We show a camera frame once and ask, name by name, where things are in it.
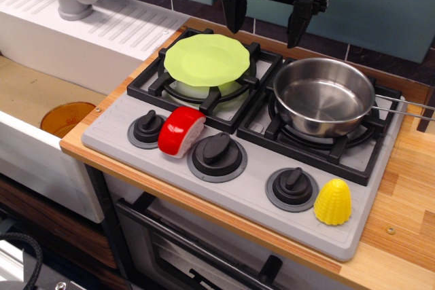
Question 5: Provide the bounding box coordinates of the yellow toy corn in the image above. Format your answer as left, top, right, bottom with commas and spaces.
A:
313, 179, 352, 225

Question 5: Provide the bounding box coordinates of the light green plastic plate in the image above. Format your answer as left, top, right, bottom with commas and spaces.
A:
164, 34, 250, 87

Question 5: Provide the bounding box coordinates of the black left burner grate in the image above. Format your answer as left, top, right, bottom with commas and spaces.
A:
127, 28, 283, 133

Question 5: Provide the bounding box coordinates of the black burner grate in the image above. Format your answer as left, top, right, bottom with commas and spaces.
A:
127, 28, 283, 133
237, 73, 402, 185

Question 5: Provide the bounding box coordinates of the stainless steel pan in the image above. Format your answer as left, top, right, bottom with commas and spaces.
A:
272, 58, 434, 138

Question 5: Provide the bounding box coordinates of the grey toy stove top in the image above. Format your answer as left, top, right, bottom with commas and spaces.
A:
80, 26, 408, 263

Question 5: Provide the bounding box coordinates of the red white toy sushi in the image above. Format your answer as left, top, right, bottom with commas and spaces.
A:
158, 107, 206, 158

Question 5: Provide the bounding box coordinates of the black middle stove knob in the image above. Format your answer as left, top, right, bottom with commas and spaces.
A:
187, 132, 247, 183

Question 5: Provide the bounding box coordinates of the black stove knob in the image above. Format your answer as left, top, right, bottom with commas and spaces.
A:
127, 110, 166, 149
187, 132, 247, 183
266, 167, 319, 213

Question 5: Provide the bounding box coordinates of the black right burner grate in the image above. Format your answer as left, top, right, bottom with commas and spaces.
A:
237, 73, 402, 185

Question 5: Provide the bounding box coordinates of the black left stove knob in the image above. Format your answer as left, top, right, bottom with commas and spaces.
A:
127, 110, 166, 149

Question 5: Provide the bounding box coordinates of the black right stove knob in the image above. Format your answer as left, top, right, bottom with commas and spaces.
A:
266, 167, 319, 213

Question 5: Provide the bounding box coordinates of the white toy sink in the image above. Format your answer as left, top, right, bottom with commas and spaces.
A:
1, 0, 187, 223

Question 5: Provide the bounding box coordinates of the orange sink drain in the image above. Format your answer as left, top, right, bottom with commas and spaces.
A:
40, 102, 96, 138

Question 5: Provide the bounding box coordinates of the toy oven door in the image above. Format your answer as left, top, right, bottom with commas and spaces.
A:
114, 192, 320, 290

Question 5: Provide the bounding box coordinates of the black braided cable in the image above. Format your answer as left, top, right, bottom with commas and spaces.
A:
0, 232, 44, 290

